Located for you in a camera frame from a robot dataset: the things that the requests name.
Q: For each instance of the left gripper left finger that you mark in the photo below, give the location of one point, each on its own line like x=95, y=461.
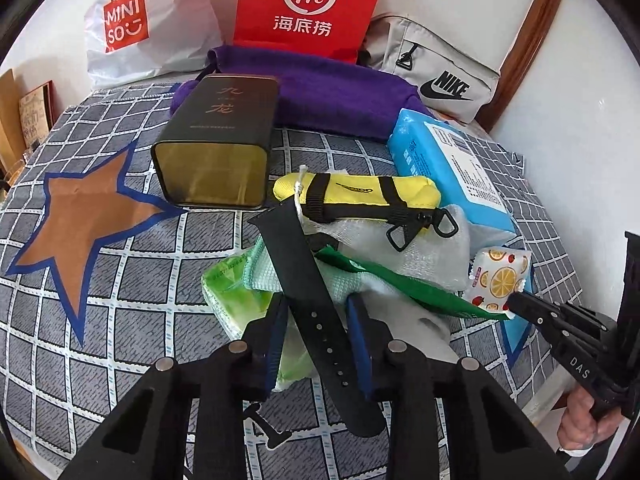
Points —
x=265, y=339

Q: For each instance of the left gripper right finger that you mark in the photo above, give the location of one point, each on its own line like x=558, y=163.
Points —
x=369, y=339

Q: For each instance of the right hand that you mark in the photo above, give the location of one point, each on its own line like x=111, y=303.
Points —
x=578, y=429

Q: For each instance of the light green wipes pack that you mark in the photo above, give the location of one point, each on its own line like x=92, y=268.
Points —
x=238, y=290

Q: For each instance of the white glove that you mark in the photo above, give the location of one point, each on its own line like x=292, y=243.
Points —
x=411, y=323

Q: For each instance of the grey checked tablecloth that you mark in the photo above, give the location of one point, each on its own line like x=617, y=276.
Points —
x=145, y=299

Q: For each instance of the fruit print tissue pack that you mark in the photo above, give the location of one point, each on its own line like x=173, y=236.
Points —
x=495, y=273

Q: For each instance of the black gold tin box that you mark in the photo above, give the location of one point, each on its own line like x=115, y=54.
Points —
x=214, y=151

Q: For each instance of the blue tissue pack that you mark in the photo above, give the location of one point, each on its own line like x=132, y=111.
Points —
x=421, y=145

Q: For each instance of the brown star marker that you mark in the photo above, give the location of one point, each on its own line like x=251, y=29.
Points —
x=81, y=214

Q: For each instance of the purple towel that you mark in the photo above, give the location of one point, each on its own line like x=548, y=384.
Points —
x=318, y=94

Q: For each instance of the grey Nike bag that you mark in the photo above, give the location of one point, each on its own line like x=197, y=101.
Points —
x=447, y=79

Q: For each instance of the framed picture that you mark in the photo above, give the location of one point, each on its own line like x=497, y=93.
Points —
x=37, y=114

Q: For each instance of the red Haidilao paper bag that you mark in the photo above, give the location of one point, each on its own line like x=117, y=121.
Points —
x=328, y=28

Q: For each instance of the white Miniso plastic bag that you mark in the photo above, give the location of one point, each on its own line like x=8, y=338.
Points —
x=133, y=40

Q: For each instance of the brown wooden headboard trim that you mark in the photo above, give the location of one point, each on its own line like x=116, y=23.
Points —
x=534, y=30

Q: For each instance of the yellow pouch with black straps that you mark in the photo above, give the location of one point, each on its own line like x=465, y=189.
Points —
x=408, y=205

